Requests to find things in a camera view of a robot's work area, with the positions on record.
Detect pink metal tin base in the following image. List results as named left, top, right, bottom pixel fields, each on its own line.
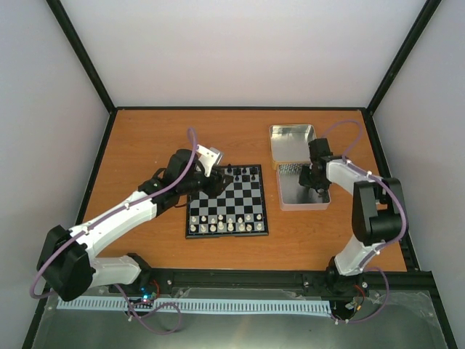
left=276, top=163, right=331, bottom=211

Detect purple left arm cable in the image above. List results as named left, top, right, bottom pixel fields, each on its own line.
left=29, top=127, right=199, bottom=300

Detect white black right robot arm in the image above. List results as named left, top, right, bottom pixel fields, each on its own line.
left=299, top=138, right=408, bottom=294

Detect black left frame post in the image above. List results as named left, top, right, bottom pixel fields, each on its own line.
left=45, top=0, right=117, bottom=113

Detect black white chessboard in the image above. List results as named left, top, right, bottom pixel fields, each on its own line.
left=185, top=164, right=269, bottom=239

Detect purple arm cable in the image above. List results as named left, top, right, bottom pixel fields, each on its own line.
left=319, top=120, right=408, bottom=272
left=29, top=127, right=199, bottom=300

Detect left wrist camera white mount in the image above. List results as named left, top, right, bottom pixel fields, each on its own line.
left=196, top=145, right=223, bottom=177

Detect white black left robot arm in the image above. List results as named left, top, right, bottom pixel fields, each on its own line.
left=37, top=145, right=233, bottom=301

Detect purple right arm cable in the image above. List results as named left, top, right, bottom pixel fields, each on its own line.
left=319, top=120, right=408, bottom=272

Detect light blue cable duct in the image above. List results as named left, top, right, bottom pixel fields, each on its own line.
left=57, top=296, right=331, bottom=317

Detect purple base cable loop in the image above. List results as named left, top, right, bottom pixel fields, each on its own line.
left=116, top=283, right=182, bottom=334

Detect gold metal tin lid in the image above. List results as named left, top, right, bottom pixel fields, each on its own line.
left=269, top=124, right=316, bottom=170

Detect black frame post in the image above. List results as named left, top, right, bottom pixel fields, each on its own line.
left=365, top=0, right=442, bottom=113
left=45, top=0, right=117, bottom=113

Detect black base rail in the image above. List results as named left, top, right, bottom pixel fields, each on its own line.
left=150, top=268, right=326, bottom=291

